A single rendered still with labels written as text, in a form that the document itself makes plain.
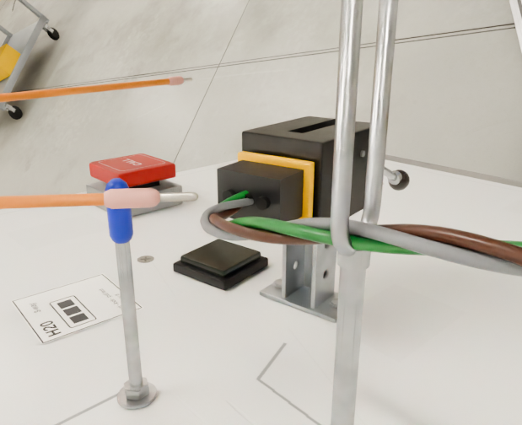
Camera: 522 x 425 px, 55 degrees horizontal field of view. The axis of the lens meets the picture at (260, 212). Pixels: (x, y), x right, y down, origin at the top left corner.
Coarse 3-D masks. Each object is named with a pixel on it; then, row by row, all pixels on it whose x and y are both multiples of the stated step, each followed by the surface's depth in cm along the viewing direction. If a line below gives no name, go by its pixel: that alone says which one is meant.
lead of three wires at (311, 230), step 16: (240, 192) 20; (208, 208) 17; (224, 208) 18; (240, 208) 20; (208, 224) 15; (224, 224) 14; (240, 224) 14; (256, 224) 13; (272, 224) 12; (288, 224) 12; (304, 224) 12; (320, 224) 12; (352, 224) 11; (256, 240) 13; (272, 240) 13; (288, 240) 12; (304, 240) 12; (320, 240) 11; (352, 240) 11; (368, 240) 11
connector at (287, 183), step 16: (240, 160) 22; (224, 176) 20; (240, 176) 20; (256, 176) 19; (272, 176) 19; (288, 176) 19; (224, 192) 20; (256, 192) 20; (272, 192) 19; (288, 192) 20; (256, 208) 20; (272, 208) 19; (288, 208) 20
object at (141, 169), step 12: (132, 156) 42; (144, 156) 42; (96, 168) 39; (108, 168) 38; (120, 168) 38; (132, 168) 38; (144, 168) 38; (156, 168) 39; (168, 168) 40; (108, 180) 38; (132, 180) 38; (144, 180) 38; (156, 180) 39
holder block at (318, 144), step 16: (256, 128) 23; (272, 128) 23; (288, 128) 23; (304, 128) 24; (320, 128) 23; (368, 128) 23; (256, 144) 22; (272, 144) 22; (288, 144) 21; (304, 144) 21; (320, 144) 20; (368, 144) 23; (320, 160) 20; (320, 176) 21; (352, 176) 23; (320, 192) 21; (352, 192) 23; (320, 208) 21; (352, 208) 24
